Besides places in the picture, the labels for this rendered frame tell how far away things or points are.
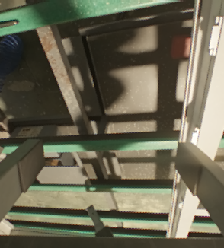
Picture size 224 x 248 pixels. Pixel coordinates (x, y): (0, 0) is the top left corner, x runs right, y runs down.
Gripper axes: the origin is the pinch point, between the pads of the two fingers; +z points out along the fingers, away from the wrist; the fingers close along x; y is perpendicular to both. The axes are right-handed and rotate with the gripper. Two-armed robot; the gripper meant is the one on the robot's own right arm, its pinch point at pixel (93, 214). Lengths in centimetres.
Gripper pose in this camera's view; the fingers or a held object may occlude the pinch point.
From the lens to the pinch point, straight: 71.7
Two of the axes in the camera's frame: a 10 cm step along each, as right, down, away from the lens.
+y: 8.5, -4.1, 3.2
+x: -1.3, -7.6, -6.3
